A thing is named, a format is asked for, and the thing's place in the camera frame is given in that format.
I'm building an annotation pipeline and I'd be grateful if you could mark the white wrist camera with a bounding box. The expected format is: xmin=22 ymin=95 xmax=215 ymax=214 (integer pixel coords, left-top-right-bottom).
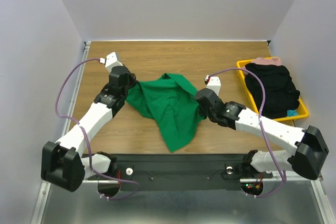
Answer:
xmin=204 ymin=75 xmax=221 ymax=96
xmin=99 ymin=52 xmax=123 ymax=73

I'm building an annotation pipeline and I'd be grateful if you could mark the purple cable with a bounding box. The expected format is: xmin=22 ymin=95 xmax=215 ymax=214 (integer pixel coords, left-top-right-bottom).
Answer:
xmin=54 ymin=58 xmax=140 ymax=200
xmin=206 ymin=68 xmax=288 ymax=200

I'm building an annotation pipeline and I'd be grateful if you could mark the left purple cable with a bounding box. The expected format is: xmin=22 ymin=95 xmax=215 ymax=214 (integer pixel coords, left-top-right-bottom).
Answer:
xmin=54 ymin=58 xmax=140 ymax=200

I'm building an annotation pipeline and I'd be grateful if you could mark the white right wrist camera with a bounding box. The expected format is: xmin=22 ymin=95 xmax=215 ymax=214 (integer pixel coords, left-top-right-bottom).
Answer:
xmin=204 ymin=75 xmax=221 ymax=96

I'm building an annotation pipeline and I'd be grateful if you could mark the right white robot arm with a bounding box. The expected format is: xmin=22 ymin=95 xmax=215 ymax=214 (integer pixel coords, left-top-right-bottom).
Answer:
xmin=195 ymin=88 xmax=329 ymax=180

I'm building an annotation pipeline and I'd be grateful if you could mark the aluminium mounting rail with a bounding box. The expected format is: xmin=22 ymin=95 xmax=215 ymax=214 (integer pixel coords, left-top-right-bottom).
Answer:
xmin=41 ymin=158 xmax=323 ymax=183

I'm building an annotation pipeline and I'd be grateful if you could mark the green t shirt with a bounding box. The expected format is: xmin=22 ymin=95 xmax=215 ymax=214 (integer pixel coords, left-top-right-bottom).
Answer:
xmin=127 ymin=73 xmax=206 ymax=153

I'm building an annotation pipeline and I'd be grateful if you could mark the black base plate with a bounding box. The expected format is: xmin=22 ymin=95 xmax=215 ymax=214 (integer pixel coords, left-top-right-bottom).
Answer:
xmin=86 ymin=153 xmax=274 ymax=192

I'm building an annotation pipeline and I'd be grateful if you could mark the yellow plastic bin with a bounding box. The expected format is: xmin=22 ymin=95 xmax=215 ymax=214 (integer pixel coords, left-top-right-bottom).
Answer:
xmin=236 ymin=57 xmax=309 ymax=122

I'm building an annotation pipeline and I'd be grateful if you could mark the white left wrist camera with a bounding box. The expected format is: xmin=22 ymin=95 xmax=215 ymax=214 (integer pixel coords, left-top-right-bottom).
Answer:
xmin=99 ymin=52 xmax=123 ymax=73

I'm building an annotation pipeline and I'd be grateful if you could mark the black t shirt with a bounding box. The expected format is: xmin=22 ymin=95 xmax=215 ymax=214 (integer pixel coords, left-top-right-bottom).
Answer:
xmin=255 ymin=66 xmax=300 ymax=119

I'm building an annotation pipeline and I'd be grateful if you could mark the teal t shirt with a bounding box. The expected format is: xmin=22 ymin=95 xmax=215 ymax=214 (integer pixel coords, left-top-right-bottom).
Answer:
xmin=286 ymin=110 xmax=299 ymax=117

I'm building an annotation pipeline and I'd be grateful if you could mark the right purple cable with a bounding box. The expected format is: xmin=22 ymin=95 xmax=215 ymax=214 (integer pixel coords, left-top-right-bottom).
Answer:
xmin=206 ymin=68 xmax=288 ymax=200

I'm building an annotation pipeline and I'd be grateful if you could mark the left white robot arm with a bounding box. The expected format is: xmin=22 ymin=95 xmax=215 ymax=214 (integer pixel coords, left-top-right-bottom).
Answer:
xmin=41 ymin=62 xmax=136 ymax=192

